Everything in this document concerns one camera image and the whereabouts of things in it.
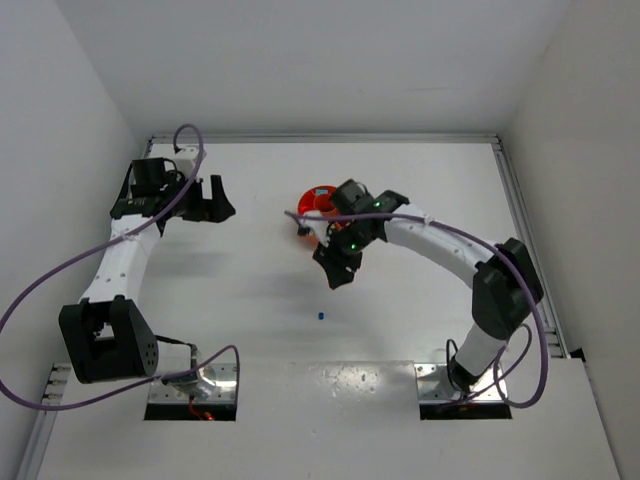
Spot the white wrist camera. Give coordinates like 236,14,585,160
296,210,329,246
171,145,199,176

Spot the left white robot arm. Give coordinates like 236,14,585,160
59,147,236,384

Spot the aluminium table frame rail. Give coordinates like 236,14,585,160
14,130,586,480

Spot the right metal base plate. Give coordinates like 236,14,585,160
414,362,506,407

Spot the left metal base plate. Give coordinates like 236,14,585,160
147,362,238,406

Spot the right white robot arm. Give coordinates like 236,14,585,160
298,180,544,392

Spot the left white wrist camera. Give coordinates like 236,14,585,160
171,145,199,176

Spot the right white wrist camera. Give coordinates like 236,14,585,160
296,210,329,246

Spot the orange round divided container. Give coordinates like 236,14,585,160
297,185,339,250

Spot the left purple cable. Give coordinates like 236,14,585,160
0,123,240,412

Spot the metal base plate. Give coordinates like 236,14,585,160
414,362,506,407
147,362,238,406

